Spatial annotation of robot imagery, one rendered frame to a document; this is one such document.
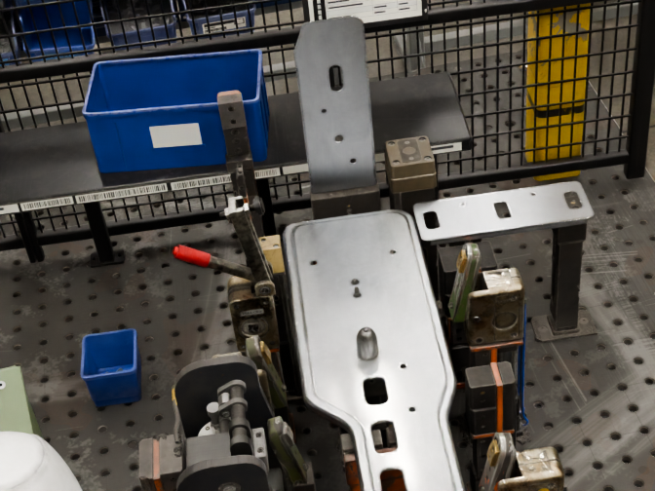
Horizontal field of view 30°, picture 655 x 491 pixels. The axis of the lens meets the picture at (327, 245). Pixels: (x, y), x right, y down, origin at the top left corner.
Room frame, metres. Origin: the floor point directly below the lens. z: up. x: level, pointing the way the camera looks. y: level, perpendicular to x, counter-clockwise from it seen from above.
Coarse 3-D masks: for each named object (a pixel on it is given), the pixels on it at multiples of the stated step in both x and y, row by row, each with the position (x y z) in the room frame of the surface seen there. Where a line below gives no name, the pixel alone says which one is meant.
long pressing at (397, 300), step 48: (288, 240) 1.54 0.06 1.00; (336, 240) 1.53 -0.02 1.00; (384, 240) 1.51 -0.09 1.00; (336, 288) 1.41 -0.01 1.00; (384, 288) 1.40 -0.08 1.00; (432, 288) 1.39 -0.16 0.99; (336, 336) 1.31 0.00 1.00; (384, 336) 1.29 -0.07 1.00; (432, 336) 1.28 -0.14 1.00; (336, 384) 1.21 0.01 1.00; (384, 384) 1.20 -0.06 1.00; (432, 384) 1.19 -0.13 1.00; (432, 432) 1.10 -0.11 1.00; (432, 480) 1.02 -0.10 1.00
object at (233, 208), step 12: (228, 204) 1.39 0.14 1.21; (240, 204) 1.40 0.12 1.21; (252, 204) 1.39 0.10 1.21; (228, 216) 1.38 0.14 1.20; (240, 216) 1.37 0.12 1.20; (240, 228) 1.37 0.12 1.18; (252, 228) 1.40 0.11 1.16; (240, 240) 1.37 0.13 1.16; (252, 240) 1.37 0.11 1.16; (252, 252) 1.37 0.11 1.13; (252, 264) 1.37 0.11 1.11; (264, 264) 1.37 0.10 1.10; (264, 276) 1.37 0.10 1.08
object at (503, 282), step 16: (480, 272) 1.36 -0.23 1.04; (496, 272) 1.36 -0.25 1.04; (512, 272) 1.35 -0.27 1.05; (480, 288) 1.36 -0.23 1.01; (496, 288) 1.32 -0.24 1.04; (512, 288) 1.32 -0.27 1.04; (480, 304) 1.31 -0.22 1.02; (496, 304) 1.32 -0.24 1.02; (512, 304) 1.32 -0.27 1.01; (480, 320) 1.31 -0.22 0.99; (496, 320) 1.32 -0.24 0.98; (512, 320) 1.32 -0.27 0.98; (480, 336) 1.31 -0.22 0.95; (496, 336) 1.32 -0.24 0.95; (512, 336) 1.32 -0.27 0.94; (480, 352) 1.32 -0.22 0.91; (496, 352) 1.32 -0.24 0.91; (512, 352) 1.32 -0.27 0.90; (512, 368) 1.32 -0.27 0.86; (464, 416) 1.37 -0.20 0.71; (464, 432) 1.34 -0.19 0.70; (528, 432) 1.32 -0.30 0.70
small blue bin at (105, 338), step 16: (96, 336) 1.59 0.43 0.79; (112, 336) 1.59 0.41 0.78; (128, 336) 1.59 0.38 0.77; (96, 352) 1.59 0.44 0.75; (112, 352) 1.59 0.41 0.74; (128, 352) 1.59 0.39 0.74; (96, 368) 1.58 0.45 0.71; (112, 368) 1.58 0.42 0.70; (128, 368) 1.58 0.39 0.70; (96, 384) 1.49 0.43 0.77; (112, 384) 1.49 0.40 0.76; (128, 384) 1.49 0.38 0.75; (96, 400) 1.49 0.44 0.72; (112, 400) 1.49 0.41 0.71; (128, 400) 1.49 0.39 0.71
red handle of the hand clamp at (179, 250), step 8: (176, 248) 1.38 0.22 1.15; (184, 248) 1.38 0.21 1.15; (192, 248) 1.39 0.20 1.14; (176, 256) 1.37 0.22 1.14; (184, 256) 1.37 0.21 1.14; (192, 256) 1.37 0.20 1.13; (200, 256) 1.38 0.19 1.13; (208, 256) 1.38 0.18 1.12; (200, 264) 1.37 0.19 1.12; (208, 264) 1.37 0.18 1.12; (216, 264) 1.38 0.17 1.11; (224, 264) 1.38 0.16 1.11; (232, 264) 1.39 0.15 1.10; (224, 272) 1.38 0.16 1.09; (232, 272) 1.38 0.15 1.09; (240, 272) 1.38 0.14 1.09; (248, 272) 1.38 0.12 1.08
